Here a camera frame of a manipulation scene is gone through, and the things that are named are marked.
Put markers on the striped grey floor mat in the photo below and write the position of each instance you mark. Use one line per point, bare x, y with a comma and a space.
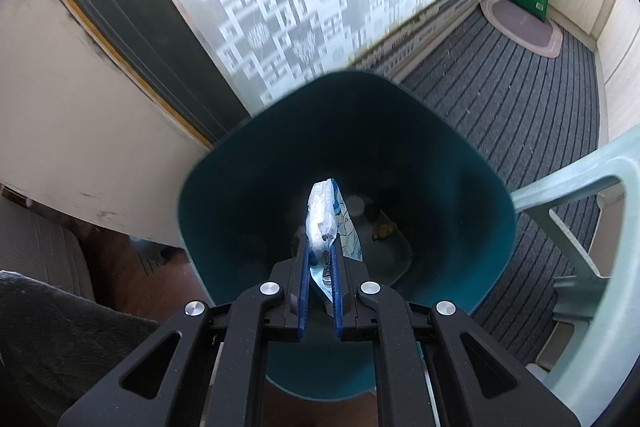
520, 107

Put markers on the person's dark grey clothing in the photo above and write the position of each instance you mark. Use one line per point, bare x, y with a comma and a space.
65, 347

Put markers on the beige textured cushion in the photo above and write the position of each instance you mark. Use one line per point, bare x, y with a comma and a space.
40, 247

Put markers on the pale green plastic chair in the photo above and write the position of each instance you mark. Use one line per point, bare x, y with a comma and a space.
575, 187

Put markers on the pale round plastic lid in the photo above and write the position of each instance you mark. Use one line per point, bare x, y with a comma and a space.
356, 205

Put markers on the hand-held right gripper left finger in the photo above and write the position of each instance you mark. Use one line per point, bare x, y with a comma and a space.
304, 297

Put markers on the tan bread piece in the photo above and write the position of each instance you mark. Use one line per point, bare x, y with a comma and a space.
385, 231

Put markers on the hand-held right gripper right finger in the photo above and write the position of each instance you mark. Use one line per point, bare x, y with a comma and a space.
338, 297

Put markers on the teal plastic bin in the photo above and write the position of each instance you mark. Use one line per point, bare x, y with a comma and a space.
250, 187

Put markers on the blue white tissue pack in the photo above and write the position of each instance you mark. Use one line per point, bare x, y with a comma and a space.
322, 217

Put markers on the oval grey floor mat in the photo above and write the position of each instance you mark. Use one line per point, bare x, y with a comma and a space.
525, 24

